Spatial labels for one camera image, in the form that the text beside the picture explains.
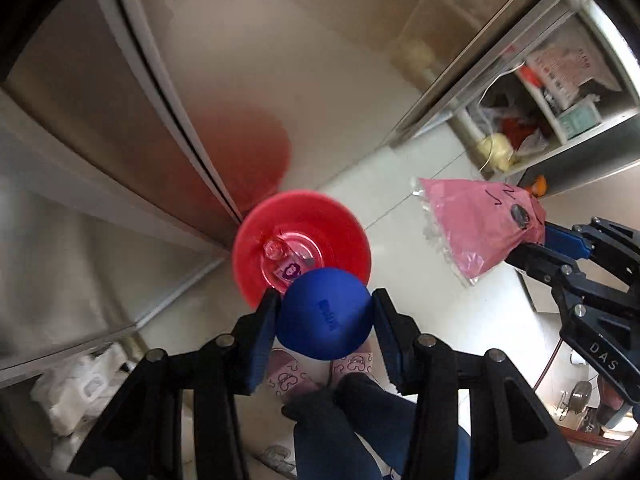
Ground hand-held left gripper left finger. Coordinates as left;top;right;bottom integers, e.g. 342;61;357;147
67;287;282;480

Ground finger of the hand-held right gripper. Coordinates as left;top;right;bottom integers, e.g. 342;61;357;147
507;244;588;306
544;217;640;271

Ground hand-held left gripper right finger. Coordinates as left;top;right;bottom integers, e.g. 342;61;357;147
371;287;583;480

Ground pink plastic bag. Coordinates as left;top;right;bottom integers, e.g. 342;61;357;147
411;176;547;287

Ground blue ball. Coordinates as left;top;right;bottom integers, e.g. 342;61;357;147
277;267;375;361

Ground clear plastic bottle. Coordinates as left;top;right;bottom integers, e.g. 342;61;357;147
262;232;326;286

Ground red plastic basin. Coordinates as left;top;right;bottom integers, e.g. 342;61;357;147
231;190;372;311

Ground pink slipper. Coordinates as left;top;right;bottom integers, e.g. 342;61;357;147
265;347;321;398
330;340;376;386

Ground person's left leg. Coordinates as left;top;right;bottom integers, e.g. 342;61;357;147
282;390;391;480

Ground yellow plastic bag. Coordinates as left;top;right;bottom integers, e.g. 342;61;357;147
475;132;518;173

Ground red plastic bag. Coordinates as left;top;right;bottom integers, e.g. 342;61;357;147
500;115;548;153

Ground green and white box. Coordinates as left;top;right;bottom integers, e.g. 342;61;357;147
557;100;601;143

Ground white bag with red print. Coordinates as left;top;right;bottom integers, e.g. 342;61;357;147
525;42;623;106

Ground white plastic bags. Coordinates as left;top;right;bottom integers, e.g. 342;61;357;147
30;342;146;453

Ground open cabinet shelf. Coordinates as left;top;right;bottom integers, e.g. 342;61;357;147
390;0;640;196

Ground steel under-sink cabinet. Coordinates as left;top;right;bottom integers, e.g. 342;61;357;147
0;0;301;376

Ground brown hose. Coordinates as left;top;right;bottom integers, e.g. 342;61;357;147
532;332;568;391

